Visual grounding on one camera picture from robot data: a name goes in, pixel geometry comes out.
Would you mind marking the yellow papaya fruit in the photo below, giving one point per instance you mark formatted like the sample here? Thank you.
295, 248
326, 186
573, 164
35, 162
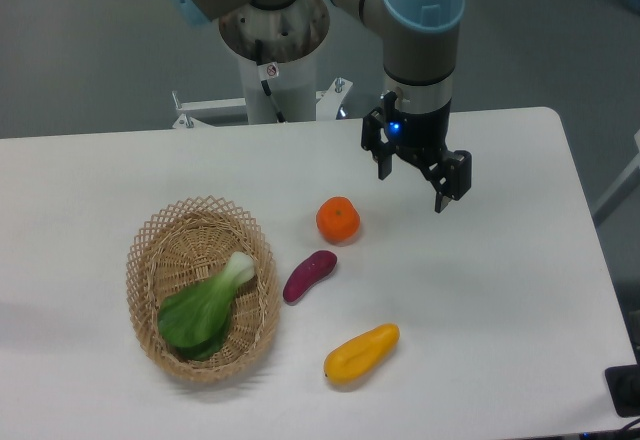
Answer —
360, 355

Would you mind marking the white table leg right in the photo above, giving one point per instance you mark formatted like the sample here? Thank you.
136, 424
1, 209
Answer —
619, 190

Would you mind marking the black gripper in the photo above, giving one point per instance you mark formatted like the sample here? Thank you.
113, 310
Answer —
420, 140

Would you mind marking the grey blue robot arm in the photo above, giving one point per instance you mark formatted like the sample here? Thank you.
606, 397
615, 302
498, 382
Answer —
419, 39

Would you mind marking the black device at table edge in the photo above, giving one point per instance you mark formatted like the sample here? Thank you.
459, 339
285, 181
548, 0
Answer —
623, 385

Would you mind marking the woven wicker basket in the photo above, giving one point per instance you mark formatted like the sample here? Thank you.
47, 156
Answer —
184, 244

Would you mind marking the white pedestal base frame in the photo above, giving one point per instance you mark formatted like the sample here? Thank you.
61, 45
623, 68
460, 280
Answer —
329, 106

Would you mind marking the orange tangerine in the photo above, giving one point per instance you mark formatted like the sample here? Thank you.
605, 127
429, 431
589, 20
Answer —
337, 220

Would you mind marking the purple sweet potato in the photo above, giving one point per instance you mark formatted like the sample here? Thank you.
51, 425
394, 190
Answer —
309, 272

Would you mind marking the green bok choy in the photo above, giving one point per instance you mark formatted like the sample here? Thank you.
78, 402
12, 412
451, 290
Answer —
195, 321

